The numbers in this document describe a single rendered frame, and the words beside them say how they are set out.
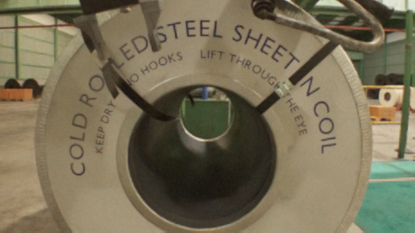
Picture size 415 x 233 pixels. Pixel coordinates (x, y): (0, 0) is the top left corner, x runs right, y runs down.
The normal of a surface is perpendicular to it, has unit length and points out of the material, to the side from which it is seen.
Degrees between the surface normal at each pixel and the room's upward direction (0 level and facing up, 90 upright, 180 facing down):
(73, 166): 90
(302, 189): 90
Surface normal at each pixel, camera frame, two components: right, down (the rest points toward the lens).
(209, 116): -0.01, 0.07
